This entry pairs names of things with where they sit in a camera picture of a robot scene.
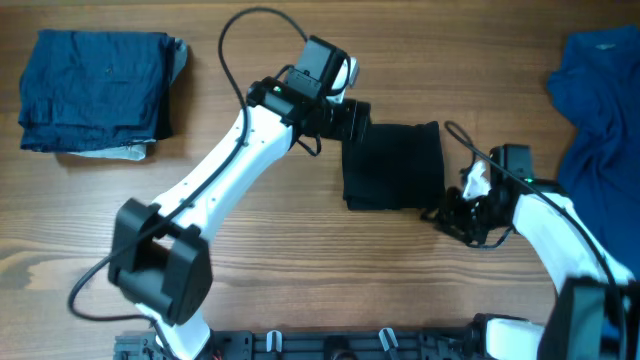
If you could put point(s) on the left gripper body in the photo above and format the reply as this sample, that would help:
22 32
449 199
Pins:
340 120

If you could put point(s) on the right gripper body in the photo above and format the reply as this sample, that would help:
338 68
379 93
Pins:
469 218

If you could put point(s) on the black polo shirt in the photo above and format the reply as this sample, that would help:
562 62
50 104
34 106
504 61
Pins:
395 167

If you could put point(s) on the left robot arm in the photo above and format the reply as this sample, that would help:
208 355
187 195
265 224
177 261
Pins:
161 261

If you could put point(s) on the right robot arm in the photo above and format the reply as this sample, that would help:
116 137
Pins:
596 314

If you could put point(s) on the bright blue polo shirt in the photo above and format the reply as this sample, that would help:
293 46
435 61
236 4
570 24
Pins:
596 88

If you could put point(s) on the folded light grey garment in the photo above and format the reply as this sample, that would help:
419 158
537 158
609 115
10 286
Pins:
138 151

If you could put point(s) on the folded dark blue garment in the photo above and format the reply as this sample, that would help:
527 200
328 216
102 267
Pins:
85 91

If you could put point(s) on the right white rail clip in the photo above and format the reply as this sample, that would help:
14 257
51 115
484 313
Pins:
388 340

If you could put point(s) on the white rail clip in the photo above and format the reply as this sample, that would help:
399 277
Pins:
388 340
274 341

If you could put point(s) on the left white rail clip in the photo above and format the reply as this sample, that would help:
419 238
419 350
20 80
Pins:
274 341

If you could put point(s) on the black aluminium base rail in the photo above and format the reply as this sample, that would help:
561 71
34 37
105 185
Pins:
340 345

